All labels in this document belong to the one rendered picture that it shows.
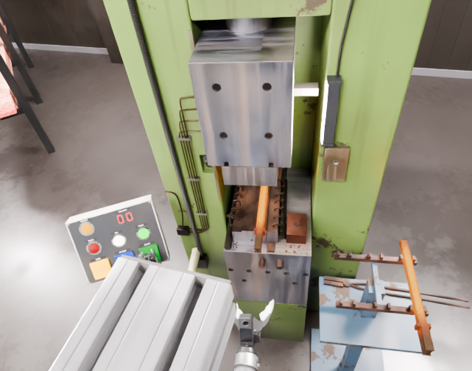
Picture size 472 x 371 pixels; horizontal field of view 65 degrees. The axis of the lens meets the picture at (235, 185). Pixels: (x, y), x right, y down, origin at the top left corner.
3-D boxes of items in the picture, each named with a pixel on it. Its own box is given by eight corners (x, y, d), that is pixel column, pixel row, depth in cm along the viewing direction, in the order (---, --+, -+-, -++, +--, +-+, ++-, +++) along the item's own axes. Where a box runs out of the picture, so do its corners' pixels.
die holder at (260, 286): (306, 305, 186) (311, 256, 155) (233, 299, 192) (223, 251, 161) (306, 219, 225) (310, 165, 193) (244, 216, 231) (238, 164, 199)
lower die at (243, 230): (277, 242, 161) (277, 230, 155) (233, 240, 164) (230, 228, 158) (282, 176, 190) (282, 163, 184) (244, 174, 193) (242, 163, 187)
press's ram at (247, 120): (316, 168, 127) (325, 59, 99) (207, 165, 133) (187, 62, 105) (314, 101, 156) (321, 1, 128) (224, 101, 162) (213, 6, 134)
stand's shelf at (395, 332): (423, 354, 145) (424, 352, 144) (319, 342, 152) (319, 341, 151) (409, 285, 166) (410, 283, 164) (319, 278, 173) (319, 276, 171)
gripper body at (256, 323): (241, 324, 136) (237, 358, 127) (239, 314, 129) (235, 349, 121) (262, 327, 134) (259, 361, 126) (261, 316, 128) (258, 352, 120)
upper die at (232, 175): (277, 186, 136) (276, 167, 129) (224, 185, 139) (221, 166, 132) (282, 119, 165) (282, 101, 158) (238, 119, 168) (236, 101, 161)
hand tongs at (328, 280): (467, 300, 157) (468, 299, 156) (469, 309, 154) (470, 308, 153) (324, 276, 171) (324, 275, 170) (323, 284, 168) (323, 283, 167)
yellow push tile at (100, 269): (114, 274, 150) (108, 258, 148) (95, 280, 149) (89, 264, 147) (114, 272, 152) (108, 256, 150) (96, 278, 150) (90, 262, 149)
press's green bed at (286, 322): (303, 342, 220) (306, 305, 187) (240, 336, 226) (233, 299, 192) (303, 262, 258) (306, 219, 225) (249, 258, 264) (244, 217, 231)
